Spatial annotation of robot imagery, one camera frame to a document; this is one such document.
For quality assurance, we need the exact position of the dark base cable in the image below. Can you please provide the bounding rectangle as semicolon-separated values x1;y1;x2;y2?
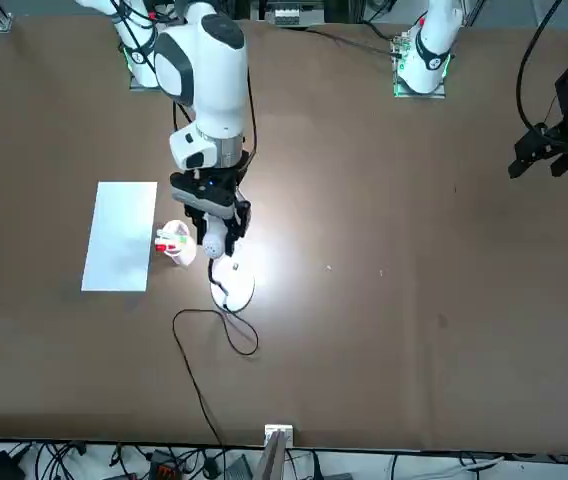
303;24;400;57

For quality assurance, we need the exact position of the black lamp power cord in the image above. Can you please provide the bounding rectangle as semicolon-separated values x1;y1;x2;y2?
171;299;260;451

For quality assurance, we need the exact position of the grey power strip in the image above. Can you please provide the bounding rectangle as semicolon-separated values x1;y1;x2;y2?
263;0;325;26

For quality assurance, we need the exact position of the aluminium camera post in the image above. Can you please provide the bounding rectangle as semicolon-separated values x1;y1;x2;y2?
263;423;296;480

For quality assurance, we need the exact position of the clear plastic pen cup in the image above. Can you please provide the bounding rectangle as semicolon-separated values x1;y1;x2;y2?
156;219;199;266

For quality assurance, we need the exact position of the black orange adapter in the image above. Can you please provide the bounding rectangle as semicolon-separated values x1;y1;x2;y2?
149;452;185;480

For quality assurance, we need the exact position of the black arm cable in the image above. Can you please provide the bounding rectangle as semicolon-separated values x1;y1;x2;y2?
233;64;261;201
515;0;565;134

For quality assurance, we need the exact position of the white paper sheet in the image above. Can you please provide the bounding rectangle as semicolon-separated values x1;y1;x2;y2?
80;181;159;293

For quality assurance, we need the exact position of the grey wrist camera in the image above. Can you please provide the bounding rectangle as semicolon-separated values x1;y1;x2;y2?
171;184;236;220

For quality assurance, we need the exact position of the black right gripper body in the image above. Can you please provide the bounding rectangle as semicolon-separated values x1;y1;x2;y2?
169;148;255;211

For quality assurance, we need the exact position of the white gooseneck desk lamp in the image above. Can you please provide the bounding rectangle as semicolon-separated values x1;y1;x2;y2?
200;213;257;314

